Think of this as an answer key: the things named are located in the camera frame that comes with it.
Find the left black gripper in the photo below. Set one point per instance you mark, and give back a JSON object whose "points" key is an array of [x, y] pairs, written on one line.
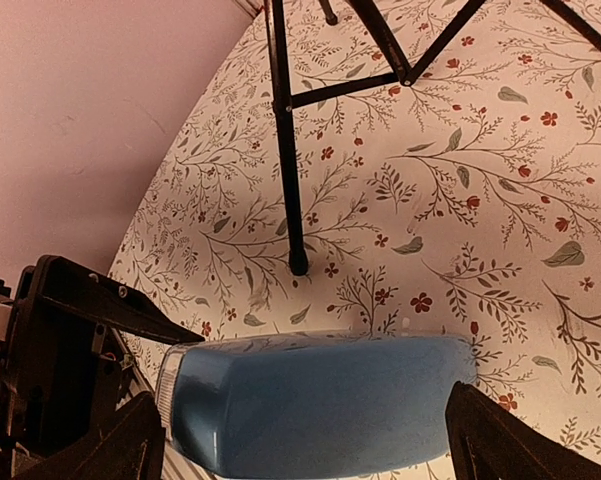
{"points": [[60, 364]]}

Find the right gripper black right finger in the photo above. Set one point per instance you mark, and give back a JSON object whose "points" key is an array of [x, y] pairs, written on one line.
{"points": [[487, 442]]}

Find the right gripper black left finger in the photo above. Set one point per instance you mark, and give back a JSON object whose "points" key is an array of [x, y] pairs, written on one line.
{"points": [[128, 445]]}

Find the blue metronome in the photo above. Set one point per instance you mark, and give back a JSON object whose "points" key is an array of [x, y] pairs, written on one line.
{"points": [[327, 404]]}

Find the black music stand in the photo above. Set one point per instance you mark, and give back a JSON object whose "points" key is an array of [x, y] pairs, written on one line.
{"points": [[436, 141]]}

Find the floral table mat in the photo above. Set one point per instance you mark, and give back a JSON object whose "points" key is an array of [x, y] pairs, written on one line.
{"points": [[536, 343]]}

